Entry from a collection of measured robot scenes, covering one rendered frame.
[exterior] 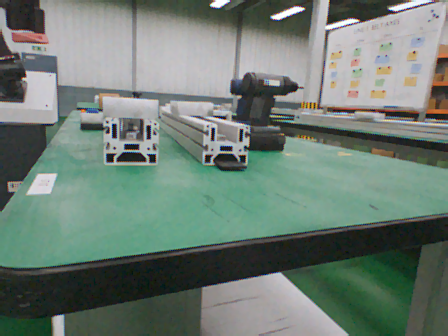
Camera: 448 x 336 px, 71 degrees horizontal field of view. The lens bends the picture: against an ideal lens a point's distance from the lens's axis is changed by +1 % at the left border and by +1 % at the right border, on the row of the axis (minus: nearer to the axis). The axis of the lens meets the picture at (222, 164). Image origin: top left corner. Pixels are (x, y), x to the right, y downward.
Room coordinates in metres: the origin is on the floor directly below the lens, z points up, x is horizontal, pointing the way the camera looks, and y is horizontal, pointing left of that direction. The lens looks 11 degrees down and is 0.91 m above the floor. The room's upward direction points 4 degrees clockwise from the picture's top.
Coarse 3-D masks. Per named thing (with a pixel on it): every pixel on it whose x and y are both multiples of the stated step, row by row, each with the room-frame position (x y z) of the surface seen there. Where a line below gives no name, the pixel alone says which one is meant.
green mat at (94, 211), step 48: (96, 144) 0.81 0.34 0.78; (288, 144) 1.09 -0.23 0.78; (96, 192) 0.40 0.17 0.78; (144, 192) 0.41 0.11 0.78; (192, 192) 0.43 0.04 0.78; (240, 192) 0.44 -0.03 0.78; (288, 192) 0.46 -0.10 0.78; (336, 192) 0.48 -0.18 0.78; (384, 192) 0.50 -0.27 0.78; (432, 192) 0.52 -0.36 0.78; (0, 240) 0.25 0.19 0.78; (48, 240) 0.25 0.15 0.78; (96, 240) 0.26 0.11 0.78; (144, 240) 0.26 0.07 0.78; (192, 240) 0.27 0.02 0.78; (240, 240) 0.28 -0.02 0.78
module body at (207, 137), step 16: (176, 128) 0.97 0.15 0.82; (192, 128) 0.79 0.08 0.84; (208, 128) 0.63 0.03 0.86; (224, 128) 0.74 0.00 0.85; (240, 128) 0.65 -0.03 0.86; (192, 144) 0.73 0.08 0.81; (208, 144) 0.63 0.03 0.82; (224, 144) 0.64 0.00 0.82; (240, 144) 0.65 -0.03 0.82; (208, 160) 0.65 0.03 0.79; (240, 160) 0.69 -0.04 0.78
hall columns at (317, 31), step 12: (324, 0) 9.00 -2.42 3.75; (312, 12) 9.18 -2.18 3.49; (324, 12) 9.02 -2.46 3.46; (312, 24) 9.20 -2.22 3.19; (324, 24) 9.04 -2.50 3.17; (312, 36) 9.22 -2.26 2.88; (324, 36) 9.06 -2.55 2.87; (312, 48) 9.23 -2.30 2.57; (312, 60) 9.19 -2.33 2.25; (312, 72) 8.95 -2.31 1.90; (312, 84) 8.97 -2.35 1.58; (312, 96) 8.99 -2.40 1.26; (312, 108) 8.99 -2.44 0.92
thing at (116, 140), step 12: (108, 120) 0.57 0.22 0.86; (120, 120) 0.69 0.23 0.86; (144, 120) 0.62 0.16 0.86; (108, 132) 0.60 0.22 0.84; (120, 132) 0.69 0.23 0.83; (132, 132) 0.64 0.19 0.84; (144, 132) 0.59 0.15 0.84; (156, 132) 0.62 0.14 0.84; (108, 144) 0.64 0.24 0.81; (120, 144) 0.58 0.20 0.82; (132, 144) 0.66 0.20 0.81; (144, 144) 0.59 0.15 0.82; (156, 144) 0.61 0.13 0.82; (108, 156) 0.63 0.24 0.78; (120, 156) 0.64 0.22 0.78; (132, 156) 0.65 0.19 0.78; (144, 156) 0.66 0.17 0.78; (156, 156) 0.60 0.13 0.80
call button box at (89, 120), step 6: (84, 114) 1.15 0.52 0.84; (90, 114) 1.15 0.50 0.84; (96, 114) 1.16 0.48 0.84; (102, 114) 1.17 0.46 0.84; (84, 120) 1.15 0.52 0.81; (90, 120) 1.15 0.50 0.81; (96, 120) 1.16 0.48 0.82; (102, 120) 1.17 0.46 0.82; (84, 126) 1.15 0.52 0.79; (90, 126) 1.15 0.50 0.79; (96, 126) 1.16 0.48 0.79; (102, 126) 1.17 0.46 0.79
